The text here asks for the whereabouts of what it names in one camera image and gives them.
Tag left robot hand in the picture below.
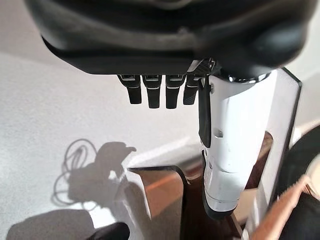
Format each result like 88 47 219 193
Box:
24 0 312 221

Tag silver left robot leg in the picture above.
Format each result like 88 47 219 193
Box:
89 221 131 240

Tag tan woven wicker basket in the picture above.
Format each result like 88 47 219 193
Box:
246 172 320 240

